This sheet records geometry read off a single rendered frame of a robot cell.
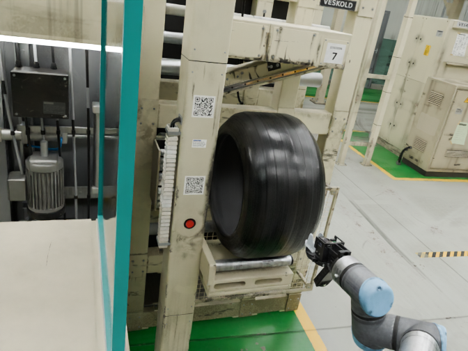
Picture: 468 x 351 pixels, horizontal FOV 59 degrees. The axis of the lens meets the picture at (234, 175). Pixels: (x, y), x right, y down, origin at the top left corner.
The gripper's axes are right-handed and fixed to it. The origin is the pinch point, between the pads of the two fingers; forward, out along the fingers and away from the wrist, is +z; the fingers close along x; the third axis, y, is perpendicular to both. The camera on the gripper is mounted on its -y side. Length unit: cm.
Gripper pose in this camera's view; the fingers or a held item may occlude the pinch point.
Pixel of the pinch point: (308, 244)
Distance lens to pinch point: 142.4
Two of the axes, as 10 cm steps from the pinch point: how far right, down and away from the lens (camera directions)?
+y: 1.0, -9.5, -2.8
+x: -9.4, 0.0, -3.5
